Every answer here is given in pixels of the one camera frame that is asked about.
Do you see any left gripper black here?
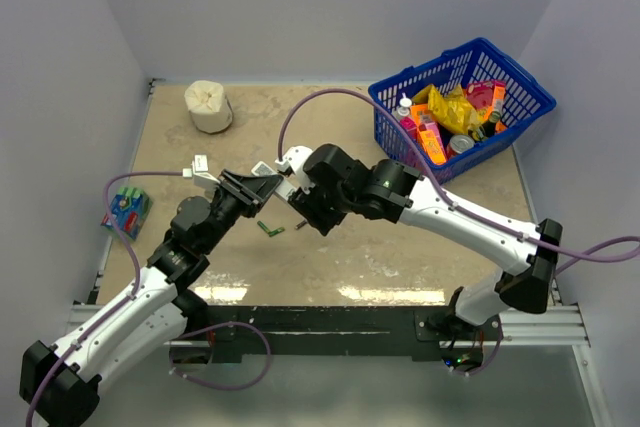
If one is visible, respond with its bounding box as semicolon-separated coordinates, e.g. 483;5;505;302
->
201;169;282;253

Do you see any white remote control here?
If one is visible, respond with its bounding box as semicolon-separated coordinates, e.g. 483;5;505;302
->
251;161;296;202

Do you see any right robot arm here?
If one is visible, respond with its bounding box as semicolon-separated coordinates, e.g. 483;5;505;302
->
276;144;562;340

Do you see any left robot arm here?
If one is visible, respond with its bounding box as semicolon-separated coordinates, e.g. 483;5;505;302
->
19;169;283;426

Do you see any green battery left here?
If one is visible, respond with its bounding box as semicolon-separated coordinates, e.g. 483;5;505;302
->
257;221;271;234

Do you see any white tissue roll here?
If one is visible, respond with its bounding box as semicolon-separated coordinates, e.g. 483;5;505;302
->
184;80;233;134

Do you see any orange box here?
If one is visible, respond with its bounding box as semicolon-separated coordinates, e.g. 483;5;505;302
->
410;104;447;165

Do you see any battery multipack blue green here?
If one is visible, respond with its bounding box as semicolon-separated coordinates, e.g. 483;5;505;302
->
110;186;153;241

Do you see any white bottle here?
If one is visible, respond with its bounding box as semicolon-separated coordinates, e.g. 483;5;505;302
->
393;93;413;122

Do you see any red soda can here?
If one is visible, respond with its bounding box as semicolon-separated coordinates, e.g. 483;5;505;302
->
446;134;475;159

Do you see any yellow snack bag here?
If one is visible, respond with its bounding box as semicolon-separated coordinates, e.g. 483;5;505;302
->
412;84;482;135

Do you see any blue plastic basket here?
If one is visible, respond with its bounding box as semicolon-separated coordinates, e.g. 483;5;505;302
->
367;36;557;185

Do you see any dark glass bottle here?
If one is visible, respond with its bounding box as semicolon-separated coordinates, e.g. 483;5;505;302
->
469;111;501;142

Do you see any orange tall carton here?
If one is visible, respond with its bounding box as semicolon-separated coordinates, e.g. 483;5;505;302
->
492;80;506;115

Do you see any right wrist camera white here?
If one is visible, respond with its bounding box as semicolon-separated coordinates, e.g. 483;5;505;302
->
275;146;314;193

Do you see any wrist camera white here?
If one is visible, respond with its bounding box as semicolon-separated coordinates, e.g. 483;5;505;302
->
275;146;314;193
182;154;220;191

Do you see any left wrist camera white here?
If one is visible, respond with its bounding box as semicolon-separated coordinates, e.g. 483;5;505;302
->
182;154;220;191

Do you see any black base frame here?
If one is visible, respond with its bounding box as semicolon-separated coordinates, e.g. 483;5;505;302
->
186;306;498;366

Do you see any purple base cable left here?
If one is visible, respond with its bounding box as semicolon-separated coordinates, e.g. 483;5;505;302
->
168;321;273;391

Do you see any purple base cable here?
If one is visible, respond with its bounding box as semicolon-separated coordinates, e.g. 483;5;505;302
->
168;321;273;391
447;316;504;378

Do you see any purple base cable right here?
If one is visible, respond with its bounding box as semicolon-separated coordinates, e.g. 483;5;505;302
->
447;316;504;378

